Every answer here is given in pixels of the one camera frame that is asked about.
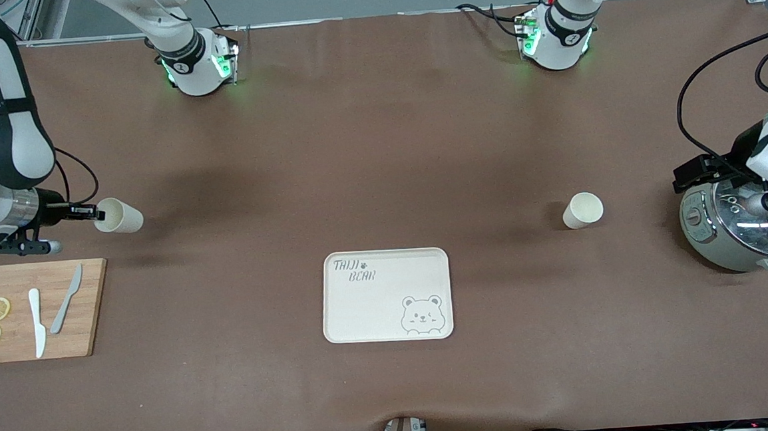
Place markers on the aluminium table edge rail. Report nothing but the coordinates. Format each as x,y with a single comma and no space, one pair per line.
345,20

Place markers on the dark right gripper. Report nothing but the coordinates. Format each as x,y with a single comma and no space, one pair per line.
52,210

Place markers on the cream tray with bear print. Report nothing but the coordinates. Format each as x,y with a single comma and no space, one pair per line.
376,309

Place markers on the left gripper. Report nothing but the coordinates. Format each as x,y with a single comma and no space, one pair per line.
718,164

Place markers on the white IKEA cup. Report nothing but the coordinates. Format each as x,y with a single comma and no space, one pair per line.
123,218
584,210

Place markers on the grey pot with glass lid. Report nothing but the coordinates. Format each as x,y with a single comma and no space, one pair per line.
701,229

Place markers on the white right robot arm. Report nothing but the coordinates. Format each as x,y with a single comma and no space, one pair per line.
11,118

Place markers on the white plastic knife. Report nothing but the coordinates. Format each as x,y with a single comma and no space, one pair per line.
38,330

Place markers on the grey plastic knife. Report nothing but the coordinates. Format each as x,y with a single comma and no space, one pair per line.
63,308

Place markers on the bamboo cutting board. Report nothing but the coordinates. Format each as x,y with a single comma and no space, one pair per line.
78,341

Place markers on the glass pot lid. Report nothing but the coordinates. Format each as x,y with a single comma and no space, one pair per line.
745,233

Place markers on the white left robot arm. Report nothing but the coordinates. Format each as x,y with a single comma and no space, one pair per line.
557,41

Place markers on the brown table mat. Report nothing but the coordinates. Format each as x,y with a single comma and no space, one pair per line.
381,175

